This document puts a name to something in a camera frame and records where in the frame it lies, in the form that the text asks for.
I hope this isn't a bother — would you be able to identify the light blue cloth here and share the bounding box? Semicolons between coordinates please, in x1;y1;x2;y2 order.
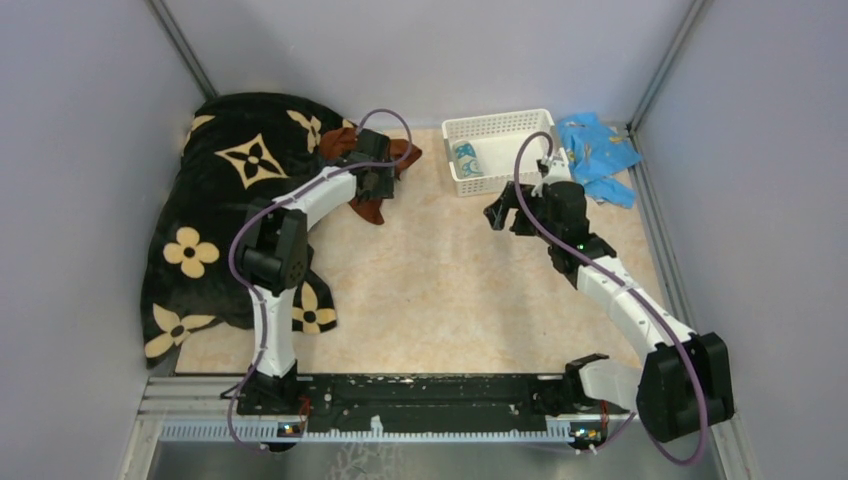
556;112;642;209

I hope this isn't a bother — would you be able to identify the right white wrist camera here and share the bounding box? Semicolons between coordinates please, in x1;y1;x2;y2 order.
532;155;572;197

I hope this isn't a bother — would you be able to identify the brown towel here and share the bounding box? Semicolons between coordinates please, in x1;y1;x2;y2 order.
319;127;422;225

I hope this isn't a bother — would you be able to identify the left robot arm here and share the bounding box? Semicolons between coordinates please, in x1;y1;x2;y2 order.
228;129;397;416

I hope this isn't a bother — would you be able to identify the teal rabbit pattern towel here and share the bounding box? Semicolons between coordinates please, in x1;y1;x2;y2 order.
452;140;484;179

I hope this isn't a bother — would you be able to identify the white plastic basket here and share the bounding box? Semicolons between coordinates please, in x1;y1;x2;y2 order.
441;108;556;197

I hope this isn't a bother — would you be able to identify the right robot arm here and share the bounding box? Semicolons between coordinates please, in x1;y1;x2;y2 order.
484;181;736;443

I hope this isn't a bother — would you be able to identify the black blanket with tan flowers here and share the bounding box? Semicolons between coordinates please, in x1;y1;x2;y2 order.
140;92;353;369

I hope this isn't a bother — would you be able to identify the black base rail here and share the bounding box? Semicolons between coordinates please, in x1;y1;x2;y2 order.
236;373;603;434

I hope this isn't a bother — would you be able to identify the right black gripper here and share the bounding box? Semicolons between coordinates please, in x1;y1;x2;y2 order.
485;180;561;245

